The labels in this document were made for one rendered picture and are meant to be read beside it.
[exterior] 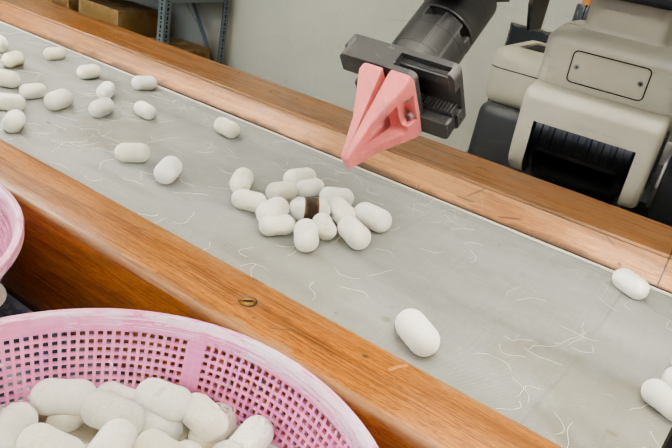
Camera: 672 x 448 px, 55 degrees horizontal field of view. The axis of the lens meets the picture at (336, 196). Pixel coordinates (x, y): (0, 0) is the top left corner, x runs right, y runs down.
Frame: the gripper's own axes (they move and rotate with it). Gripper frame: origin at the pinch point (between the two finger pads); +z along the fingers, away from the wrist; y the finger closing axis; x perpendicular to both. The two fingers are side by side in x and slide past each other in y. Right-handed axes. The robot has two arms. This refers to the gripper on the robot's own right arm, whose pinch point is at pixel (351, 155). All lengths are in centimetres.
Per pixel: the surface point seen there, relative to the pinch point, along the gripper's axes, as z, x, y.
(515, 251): -5.6, 15.5, 11.3
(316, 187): -0.8, 9.9, -6.9
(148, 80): -7.2, 14.7, -40.4
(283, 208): 4.4, 5.3, -5.5
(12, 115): 9.8, 0.4, -34.1
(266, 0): -141, 146, -175
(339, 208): 1.3, 7.5, -2.2
